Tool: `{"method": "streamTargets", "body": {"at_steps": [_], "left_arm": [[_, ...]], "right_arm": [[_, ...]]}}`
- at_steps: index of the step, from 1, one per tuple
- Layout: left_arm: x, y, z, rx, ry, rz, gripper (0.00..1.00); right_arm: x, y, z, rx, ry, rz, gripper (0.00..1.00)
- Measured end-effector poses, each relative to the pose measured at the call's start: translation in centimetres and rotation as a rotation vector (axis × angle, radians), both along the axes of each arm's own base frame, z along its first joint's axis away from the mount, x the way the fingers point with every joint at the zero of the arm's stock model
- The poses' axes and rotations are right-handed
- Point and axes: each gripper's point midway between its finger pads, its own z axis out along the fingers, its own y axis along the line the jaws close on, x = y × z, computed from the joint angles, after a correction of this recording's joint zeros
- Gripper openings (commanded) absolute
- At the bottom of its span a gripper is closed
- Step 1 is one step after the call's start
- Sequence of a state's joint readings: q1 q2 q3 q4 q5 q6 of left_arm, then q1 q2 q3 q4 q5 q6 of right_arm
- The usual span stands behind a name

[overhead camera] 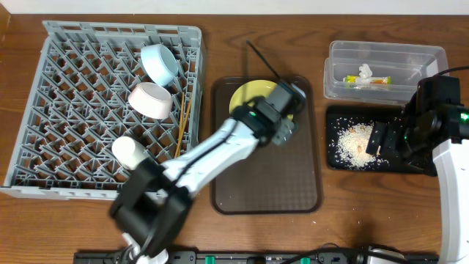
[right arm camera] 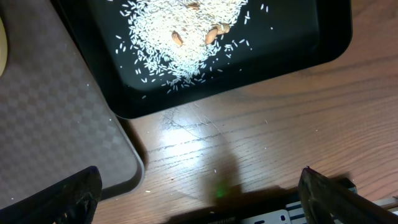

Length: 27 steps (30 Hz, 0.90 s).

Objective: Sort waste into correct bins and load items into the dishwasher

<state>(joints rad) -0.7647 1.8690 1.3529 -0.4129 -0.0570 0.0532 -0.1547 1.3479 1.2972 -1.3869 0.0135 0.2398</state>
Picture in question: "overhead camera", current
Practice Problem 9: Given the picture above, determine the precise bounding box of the pink bowl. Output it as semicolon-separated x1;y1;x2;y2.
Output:
128;82;172;120

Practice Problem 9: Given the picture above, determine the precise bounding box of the brown serving tray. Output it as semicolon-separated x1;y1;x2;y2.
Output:
210;76;323;215

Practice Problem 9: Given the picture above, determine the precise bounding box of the yellow plate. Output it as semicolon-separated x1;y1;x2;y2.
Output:
229;80;281;124

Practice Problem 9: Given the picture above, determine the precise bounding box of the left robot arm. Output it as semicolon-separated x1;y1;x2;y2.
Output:
109;80;306;263

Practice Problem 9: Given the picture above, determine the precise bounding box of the grey dishwasher rack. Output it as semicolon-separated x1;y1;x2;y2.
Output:
1;21;206;200

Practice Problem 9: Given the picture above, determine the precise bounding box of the black tray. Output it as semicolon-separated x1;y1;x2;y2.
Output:
326;106;436;176

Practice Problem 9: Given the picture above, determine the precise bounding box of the rice food waste pile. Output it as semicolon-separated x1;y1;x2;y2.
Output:
328;116;400;170

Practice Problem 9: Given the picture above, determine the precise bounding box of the green snack wrapper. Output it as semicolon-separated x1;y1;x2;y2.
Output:
343;76;391;89

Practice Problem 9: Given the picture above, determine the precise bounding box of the wooden chopstick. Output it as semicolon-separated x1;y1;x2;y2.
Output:
178;97;192;157
174;92;185;158

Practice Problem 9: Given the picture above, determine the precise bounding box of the white cup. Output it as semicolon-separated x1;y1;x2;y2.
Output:
111;136;150;170

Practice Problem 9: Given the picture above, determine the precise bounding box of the clear plastic bin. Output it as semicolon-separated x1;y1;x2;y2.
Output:
323;40;448;106

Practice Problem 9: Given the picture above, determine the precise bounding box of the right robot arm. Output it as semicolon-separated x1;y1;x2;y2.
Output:
366;73;468;263

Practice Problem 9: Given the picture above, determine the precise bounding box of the white tissue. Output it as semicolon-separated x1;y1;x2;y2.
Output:
359;63;373;79

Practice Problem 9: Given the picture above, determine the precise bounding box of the light blue bowl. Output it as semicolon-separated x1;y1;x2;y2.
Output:
141;44;178;87

